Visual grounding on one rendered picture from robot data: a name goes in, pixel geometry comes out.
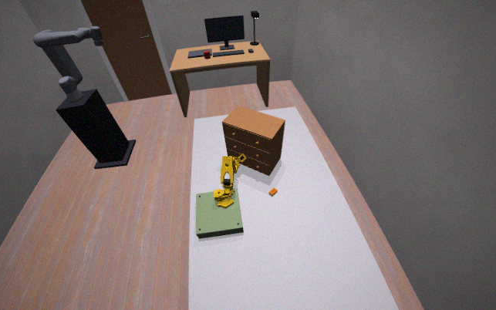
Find dark brown chest of drawers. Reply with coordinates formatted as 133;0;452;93
222;106;285;176

